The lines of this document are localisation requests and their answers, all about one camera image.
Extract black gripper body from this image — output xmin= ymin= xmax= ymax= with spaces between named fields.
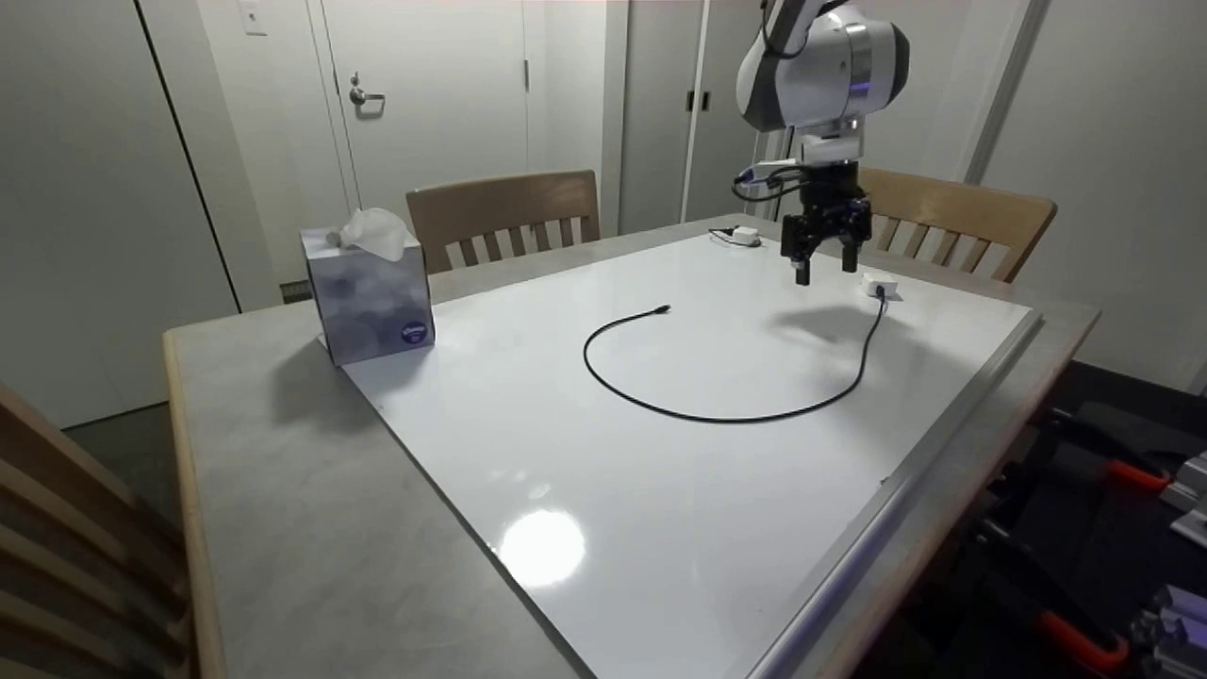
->
xmin=777 ymin=163 xmax=875 ymax=256

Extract white charger long black cable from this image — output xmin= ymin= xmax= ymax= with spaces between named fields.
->
xmin=579 ymin=277 xmax=907 ymax=427

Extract light wooden slatted chair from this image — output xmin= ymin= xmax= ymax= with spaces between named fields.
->
xmin=0 ymin=378 xmax=202 ymax=679
xmin=404 ymin=164 xmax=603 ymax=276
xmin=824 ymin=164 xmax=1060 ymax=285

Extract white closet door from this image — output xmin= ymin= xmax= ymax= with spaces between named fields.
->
xmin=691 ymin=0 xmax=786 ymax=224
xmin=618 ymin=0 xmax=697 ymax=236

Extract large white whiteboard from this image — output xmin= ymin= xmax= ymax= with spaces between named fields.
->
xmin=339 ymin=223 xmax=1050 ymax=679

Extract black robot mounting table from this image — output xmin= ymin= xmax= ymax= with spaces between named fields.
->
xmin=879 ymin=362 xmax=1207 ymax=679

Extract small aluminium blocks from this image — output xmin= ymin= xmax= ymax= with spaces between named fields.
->
xmin=1162 ymin=447 xmax=1207 ymax=549

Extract white tissue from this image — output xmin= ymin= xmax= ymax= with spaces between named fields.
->
xmin=335 ymin=203 xmax=417 ymax=265

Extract purple tissue box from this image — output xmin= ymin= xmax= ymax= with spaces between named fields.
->
xmin=298 ymin=223 xmax=439 ymax=368

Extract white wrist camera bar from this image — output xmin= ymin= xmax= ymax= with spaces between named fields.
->
xmin=751 ymin=150 xmax=808 ymax=193

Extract orange handled black clamp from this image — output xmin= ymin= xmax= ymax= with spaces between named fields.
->
xmin=1041 ymin=408 xmax=1181 ymax=500
xmin=975 ymin=519 xmax=1134 ymax=675

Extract silver lever door handle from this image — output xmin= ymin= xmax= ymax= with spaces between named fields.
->
xmin=344 ymin=72 xmax=389 ymax=124

